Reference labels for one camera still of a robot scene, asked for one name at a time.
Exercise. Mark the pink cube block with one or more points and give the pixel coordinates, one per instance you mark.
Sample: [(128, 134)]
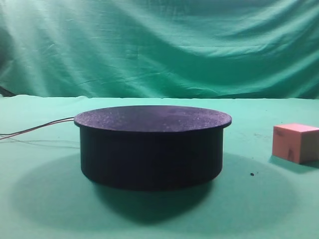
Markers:
[(295, 142)]

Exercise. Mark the black round turntable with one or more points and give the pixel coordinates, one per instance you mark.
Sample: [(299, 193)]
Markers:
[(151, 147)]

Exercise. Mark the green backdrop cloth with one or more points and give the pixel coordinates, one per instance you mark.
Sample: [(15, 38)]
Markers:
[(160, 48)]

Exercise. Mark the green table cloth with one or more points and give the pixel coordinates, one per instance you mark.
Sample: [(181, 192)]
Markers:
[(44, 195)]

